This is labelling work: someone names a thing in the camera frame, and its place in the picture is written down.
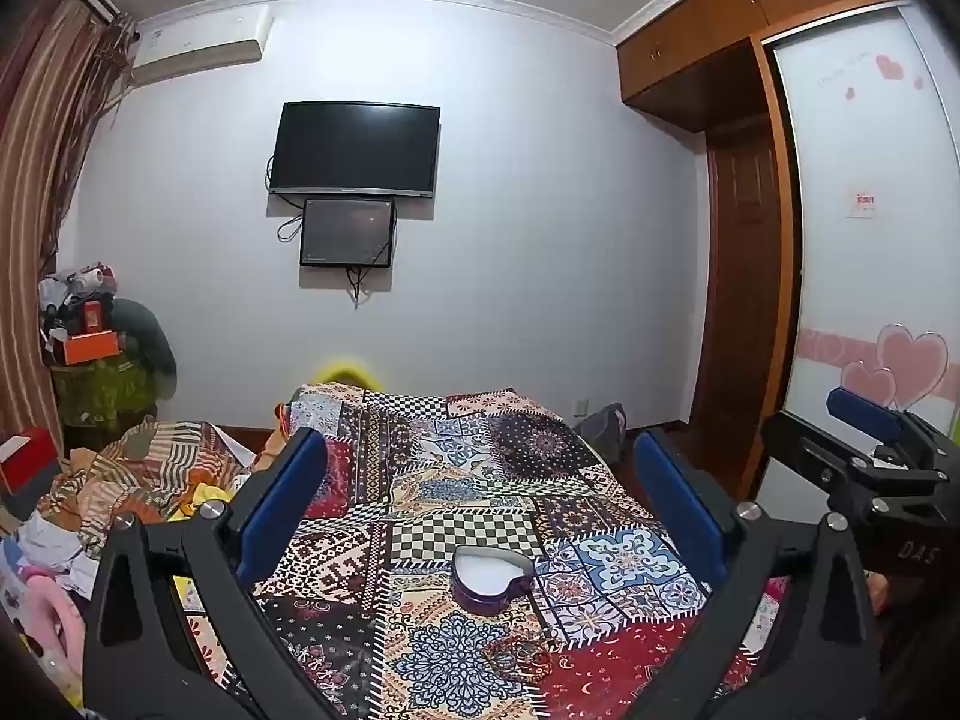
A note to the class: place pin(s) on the orange box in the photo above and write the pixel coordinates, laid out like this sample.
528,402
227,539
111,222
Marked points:
91,346

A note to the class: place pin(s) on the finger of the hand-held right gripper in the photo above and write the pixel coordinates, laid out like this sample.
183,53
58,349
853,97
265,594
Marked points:
799,450
862,411

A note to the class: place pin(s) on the green patterned cloth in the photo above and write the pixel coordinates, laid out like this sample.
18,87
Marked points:
101,394

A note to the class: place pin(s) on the red box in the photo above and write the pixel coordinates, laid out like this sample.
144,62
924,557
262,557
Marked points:
26,457

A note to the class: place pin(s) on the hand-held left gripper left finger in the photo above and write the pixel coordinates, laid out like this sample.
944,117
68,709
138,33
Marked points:
289,499

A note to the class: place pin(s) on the brown wooden door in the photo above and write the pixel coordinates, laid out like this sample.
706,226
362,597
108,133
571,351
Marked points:
742,285

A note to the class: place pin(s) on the black wall television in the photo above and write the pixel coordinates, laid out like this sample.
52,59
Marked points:
352,146

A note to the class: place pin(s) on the paper notice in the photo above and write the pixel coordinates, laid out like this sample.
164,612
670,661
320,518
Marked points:
865,202

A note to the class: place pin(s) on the striped orange quilt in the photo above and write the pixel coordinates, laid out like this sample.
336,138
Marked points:
150,457

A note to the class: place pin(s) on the white air conditioner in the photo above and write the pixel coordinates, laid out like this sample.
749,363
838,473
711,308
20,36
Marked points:
199,45

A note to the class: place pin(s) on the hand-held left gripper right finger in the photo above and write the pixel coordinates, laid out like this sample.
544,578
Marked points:
675,502

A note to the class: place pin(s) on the grey bag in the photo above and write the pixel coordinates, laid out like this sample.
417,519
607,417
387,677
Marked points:
604,427

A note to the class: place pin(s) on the wall socket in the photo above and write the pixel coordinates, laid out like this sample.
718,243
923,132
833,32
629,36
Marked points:
579,406

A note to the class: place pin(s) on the pink plastic item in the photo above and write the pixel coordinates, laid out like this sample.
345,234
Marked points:
56,615

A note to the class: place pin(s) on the yellow plush item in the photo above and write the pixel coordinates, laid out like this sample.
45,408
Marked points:
349,375

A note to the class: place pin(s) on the wooden overhead cabinets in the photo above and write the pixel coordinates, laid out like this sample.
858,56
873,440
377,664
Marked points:
712,22

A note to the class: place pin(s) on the small black monitor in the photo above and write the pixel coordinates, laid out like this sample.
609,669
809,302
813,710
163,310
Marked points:
346,232

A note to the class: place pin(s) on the patchwork printed blanket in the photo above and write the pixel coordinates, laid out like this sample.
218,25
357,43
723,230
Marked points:
450,480

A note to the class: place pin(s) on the purple heart-shaped tin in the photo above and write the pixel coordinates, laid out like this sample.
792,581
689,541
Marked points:
480,600

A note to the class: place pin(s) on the pile of clutter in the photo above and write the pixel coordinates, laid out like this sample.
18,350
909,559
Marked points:
75,289

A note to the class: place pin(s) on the dark green cushion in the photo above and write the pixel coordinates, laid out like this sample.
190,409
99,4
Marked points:
150,337

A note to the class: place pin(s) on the striped brown curtain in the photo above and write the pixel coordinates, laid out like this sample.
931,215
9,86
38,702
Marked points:
41,187

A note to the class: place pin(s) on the yellow cloth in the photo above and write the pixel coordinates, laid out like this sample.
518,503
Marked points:
199,502

